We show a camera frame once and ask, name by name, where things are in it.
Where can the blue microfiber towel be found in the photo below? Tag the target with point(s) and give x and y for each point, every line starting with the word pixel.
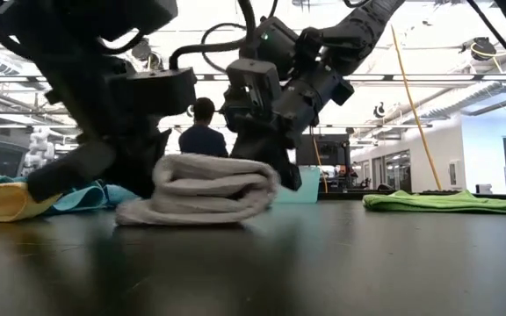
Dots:
pixel 86 197

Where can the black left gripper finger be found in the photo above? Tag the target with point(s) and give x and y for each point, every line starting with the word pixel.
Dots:
pixel 68 173
pixel 141 162

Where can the green microfiber towel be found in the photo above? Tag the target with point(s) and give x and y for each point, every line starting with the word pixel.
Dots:
pixel 446 203

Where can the black monitor screen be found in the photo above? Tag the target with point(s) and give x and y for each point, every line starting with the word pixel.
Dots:
pixel 327 151

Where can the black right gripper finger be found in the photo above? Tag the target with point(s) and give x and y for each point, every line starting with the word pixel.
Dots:
pixel 275 153

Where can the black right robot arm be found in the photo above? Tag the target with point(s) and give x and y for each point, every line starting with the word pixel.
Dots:
pixel 358 26

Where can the white waffle-weave towel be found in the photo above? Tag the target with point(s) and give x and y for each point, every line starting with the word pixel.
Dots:
pixel 200 188

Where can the person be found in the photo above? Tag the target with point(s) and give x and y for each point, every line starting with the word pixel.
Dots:
pixel 202 140

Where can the yellow microfiber towel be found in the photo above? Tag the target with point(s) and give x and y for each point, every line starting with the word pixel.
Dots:
pixel 2 202

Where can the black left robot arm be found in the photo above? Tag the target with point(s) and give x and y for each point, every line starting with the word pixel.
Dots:
pixel 68 44

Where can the teal plastic bin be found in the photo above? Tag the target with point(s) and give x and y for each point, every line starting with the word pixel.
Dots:
pixel 305 188

